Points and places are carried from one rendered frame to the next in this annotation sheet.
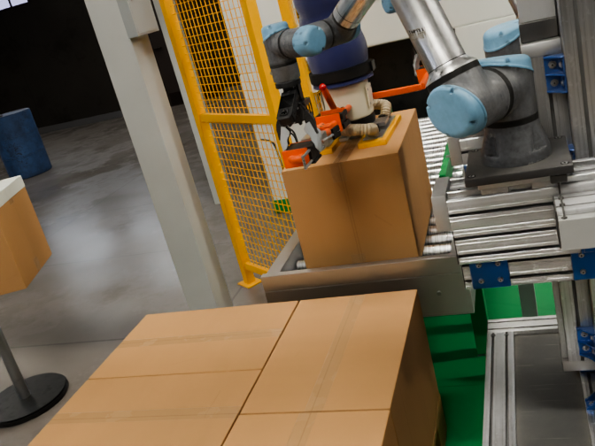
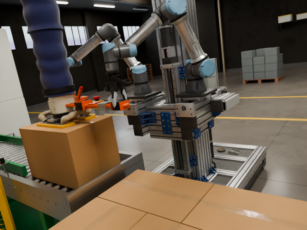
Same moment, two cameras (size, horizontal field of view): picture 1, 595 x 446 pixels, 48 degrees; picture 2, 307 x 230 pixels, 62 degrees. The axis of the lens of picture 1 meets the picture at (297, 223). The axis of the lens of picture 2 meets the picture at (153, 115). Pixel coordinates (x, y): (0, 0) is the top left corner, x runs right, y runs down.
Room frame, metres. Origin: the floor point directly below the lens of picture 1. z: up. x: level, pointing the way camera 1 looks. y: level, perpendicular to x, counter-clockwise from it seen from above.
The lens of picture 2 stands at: (1.21, 1.31, 1.33)
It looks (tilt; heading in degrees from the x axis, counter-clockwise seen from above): 13 degrees down; 287
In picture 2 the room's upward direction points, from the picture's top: 9 degrees counter-clockwise
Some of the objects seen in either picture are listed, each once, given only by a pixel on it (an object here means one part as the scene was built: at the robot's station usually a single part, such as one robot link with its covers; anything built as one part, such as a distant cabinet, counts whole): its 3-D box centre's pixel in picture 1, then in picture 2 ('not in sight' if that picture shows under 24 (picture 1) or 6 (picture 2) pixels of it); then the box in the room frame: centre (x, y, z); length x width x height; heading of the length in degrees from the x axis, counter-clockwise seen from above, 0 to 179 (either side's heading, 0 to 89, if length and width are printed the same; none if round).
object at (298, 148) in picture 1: (299, 154); (119, 105); (1.84, -0.06, 1.08); 0.08 x 0.07 x 0.05; 158
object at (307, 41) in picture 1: (307, 40); (126, 51); (1.78, -0.15, 1.38); 0.11 x 0.11 x 0.08; 35
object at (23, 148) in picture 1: (19, 143); not in sight; (9.18, 3.33, 0.43); 0.59 x 0.57 x 0.86; 159
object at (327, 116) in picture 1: (331, 120); (83, 104); (2.16, -0.19, 1.08); 0.10 x 0.08 x 0.06; 68
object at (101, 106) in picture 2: (314, 142); (105, 105); (1.96, -0.11, 1.07); 0.07 x 0.07 x 0.04; 68
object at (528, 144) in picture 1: (513, 135); (195, 84); (1.44, -0.52, 1.09); 0.15 x 0.15 x 0.10
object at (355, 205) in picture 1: (365, 188); (70, 147); (2.40, -0.28, 0.75); 0.60 x 0.40 x 0.40; 160
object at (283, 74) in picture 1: (284, 73); (111, 67); (1.85, -0.07, 1.30); 0.08 x 0.08 x 0.05
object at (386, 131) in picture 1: (380, 126); (76, 115); (2.36, -0.37, 0.97); 0.34 x 0.10 x 0.05; 158
